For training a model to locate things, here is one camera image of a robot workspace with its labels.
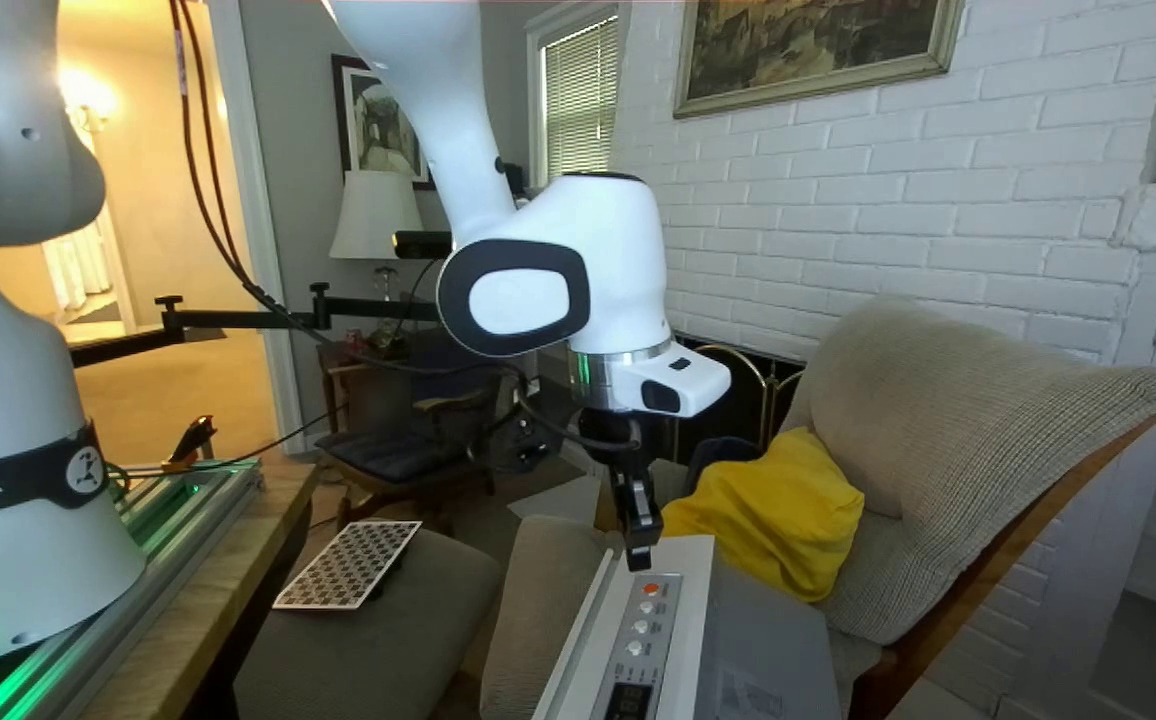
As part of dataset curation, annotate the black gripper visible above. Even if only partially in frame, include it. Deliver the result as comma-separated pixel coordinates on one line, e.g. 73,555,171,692
580,403,670,555

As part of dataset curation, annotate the beige ribbed armchair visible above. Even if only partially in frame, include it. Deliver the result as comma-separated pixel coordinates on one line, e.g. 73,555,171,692
680,299,1156,720

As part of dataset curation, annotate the orange black clamp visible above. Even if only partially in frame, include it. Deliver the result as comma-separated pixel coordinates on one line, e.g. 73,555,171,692
159,412,225,481

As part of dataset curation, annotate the lamp with white flared shade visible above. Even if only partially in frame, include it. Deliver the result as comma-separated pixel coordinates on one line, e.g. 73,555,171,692
323,168,428,306

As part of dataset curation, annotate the black framed picture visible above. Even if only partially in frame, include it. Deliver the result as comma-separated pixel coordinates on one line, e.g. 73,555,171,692
330,53,441,191

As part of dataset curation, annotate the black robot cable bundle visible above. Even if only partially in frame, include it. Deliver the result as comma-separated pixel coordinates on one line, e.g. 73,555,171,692
163,0,339,327

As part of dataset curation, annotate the dark blue cushion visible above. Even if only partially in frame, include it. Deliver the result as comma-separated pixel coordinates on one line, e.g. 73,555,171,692
688,438,774,491

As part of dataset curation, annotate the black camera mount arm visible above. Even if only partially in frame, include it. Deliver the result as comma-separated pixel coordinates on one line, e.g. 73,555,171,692
69,280,452,373

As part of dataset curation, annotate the grey fabric sofa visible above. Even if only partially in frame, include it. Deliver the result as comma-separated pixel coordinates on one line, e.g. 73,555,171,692
227,511,609,720

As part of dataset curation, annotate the black stereo camera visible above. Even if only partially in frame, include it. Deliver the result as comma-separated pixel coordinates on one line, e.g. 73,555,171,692
393,228,457,265

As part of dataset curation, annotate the wooden chair dark cushion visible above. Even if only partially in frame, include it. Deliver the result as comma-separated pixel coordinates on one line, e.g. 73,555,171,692
313,333,527,511

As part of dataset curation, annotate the yellow cloth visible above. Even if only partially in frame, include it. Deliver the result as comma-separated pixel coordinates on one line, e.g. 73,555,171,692
656,426,872,607

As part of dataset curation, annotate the brass fireplace screen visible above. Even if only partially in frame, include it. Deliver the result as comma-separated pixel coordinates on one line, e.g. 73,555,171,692
670,336,810,466

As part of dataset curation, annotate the framed landscape painting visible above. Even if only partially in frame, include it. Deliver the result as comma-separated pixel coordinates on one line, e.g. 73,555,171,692
671,0,970,119

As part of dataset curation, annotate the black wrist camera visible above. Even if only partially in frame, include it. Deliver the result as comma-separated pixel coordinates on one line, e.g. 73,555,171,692
505,385,592,471

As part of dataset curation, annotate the white framed window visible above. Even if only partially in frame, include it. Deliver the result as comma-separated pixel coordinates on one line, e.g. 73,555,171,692
527,6,629,191

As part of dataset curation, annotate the checkerboard calibration board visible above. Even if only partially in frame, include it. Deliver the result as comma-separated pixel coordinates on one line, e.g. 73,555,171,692
268,518,428,617

